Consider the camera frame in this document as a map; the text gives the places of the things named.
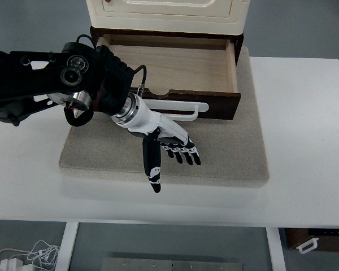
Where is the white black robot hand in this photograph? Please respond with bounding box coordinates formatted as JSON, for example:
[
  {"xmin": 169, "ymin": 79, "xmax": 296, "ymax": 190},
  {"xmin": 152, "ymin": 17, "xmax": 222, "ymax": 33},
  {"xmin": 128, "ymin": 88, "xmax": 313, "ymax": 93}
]
[{"xmin": 111, "ymin": 93, "xmax": 201, "ymax": 193}]

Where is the white table frame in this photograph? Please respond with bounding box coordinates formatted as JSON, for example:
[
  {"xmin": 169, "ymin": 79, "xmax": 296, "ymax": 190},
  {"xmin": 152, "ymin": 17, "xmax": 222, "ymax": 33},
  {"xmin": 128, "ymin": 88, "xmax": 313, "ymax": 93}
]
[{"xmin": 54, "ymin": 222, "xmax": 286, "ymax": 270}]

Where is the spare white handle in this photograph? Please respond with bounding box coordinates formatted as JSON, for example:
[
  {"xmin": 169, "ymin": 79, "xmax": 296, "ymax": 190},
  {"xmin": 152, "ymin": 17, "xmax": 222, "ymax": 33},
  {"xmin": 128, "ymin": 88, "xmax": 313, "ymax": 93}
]
[{"xmin": 296, "ymin": 238, "xmax": 319, "ymax": 255}]

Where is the cream cabinet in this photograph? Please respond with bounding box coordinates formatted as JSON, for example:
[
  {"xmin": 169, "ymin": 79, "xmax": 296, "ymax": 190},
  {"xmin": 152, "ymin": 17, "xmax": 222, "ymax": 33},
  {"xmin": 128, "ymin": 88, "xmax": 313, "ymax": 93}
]
[{"xmin": 86, "ymin": 0, "xmax": 250, "ymax": 35}]

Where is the beige foam pad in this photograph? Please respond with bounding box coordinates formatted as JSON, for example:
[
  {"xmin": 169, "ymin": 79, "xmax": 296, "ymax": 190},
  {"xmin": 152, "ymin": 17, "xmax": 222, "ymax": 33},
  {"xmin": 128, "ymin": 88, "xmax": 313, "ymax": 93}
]
[{"xmin": 59, "ymin": 48, "xmax": 269, "ymax": 187}]

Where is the grey metal plate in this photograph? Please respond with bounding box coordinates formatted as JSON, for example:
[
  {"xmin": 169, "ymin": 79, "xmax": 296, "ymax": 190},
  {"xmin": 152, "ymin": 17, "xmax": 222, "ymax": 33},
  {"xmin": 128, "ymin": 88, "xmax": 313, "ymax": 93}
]
[{"xmin": 101, "ymin": 257, "xmax": 244, "ymax": 271}]

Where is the white power adapter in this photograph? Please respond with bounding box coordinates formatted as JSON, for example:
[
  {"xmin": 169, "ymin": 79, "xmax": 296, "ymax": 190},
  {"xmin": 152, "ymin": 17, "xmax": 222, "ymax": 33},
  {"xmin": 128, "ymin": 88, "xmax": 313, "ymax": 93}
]
[{"xmin": 0, "ymin": 258, "xmax": 23, "ymax": 271}]

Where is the spare wooden drawer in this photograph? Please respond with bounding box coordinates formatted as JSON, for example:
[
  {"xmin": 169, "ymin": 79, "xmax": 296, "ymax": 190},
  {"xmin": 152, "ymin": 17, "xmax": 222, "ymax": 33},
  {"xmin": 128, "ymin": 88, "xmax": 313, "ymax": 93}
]
[{"xmin": 285, "ymin": 228, "xmax": 339, "ymax": 254}]

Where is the dark wooden drawer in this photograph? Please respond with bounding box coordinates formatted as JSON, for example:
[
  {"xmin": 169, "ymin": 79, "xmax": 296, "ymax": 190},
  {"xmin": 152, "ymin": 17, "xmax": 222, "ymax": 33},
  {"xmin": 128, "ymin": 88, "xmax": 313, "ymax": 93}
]
[{"xmin": 97, "ymin": 33, "xmax": 243, "ymax": 120}]

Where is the white cable bundle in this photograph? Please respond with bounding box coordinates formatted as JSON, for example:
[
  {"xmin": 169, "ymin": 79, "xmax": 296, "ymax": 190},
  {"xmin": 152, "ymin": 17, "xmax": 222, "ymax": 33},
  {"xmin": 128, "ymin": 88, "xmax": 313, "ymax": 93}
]
[{"xmin": 0, "ymin": 240, "xmax": 61, "ymax": 271}]

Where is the white drawer handle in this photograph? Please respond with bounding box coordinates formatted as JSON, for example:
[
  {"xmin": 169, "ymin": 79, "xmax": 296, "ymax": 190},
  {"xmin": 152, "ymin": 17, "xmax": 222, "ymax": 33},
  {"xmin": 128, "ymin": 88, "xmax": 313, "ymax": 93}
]
[{"xmin": 144, "ymin": 99, "xmax": 210, "ymax": 121}]

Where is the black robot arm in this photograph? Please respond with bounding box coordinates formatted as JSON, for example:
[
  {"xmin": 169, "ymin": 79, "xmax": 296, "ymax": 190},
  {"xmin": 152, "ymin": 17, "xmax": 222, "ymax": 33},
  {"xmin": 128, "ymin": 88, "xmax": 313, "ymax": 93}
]
[{"xmin": 0, "ymin": 41, "xmax": 201, "ymax": 193}]

